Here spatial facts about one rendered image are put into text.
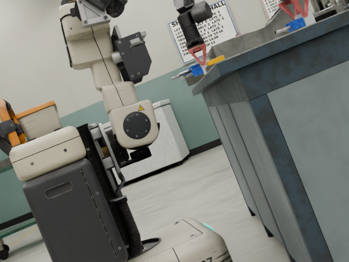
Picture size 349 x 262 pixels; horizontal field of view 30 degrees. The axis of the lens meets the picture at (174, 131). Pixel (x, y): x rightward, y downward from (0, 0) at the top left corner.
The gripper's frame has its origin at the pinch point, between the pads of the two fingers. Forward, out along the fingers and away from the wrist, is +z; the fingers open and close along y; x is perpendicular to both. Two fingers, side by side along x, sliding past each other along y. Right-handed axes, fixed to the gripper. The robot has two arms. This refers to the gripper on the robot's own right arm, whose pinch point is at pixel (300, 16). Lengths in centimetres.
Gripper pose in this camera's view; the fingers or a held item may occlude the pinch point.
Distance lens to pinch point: 208.0
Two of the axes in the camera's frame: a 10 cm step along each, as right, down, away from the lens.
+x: -8.8, 3.6, -3.3
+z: 3.7, 9.3, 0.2
